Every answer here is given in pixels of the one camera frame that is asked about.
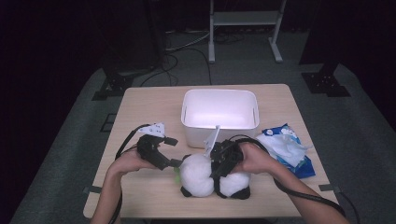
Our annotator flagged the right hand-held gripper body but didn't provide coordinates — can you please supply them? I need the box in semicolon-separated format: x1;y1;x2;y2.
204;124;246;171

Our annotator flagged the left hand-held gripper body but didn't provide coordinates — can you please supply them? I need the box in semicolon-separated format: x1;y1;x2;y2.
136;121;173;172

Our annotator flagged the panda plush toy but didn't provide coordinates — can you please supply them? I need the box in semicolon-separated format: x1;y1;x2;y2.
174;152;252;201

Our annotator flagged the white plastic storage box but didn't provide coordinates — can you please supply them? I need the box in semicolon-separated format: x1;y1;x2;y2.
180;89;261;149

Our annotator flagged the blue wet wipes packet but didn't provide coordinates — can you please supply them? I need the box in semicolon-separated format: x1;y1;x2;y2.
256;123;317;180

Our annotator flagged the person's left hand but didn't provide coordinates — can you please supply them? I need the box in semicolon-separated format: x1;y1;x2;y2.
106;146;161;176

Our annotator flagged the person's right hand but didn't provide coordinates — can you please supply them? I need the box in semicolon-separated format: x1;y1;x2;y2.
233;142;282;175

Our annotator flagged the black stand base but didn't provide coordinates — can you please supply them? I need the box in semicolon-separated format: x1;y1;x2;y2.
92;55;135;102
301;62;351;98

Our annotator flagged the white metal stand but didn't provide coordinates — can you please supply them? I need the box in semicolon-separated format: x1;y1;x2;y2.
207;0;288;64

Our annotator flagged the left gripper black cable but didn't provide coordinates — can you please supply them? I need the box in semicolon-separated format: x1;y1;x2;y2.
108;123;152;224

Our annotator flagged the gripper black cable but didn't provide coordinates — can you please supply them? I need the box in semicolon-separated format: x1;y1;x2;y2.
227;133;347;218
108;123;152;224

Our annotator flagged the black floor cable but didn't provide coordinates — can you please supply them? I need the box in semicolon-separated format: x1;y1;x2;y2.
139;46;213;88

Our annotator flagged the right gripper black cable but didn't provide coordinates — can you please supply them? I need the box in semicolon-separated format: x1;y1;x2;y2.
227;133;347;218

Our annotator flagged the grey floor cable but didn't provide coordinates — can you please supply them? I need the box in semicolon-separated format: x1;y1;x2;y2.
164;30;213;52

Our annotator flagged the thin black cable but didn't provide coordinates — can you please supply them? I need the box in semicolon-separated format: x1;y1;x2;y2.
338;190;361;224

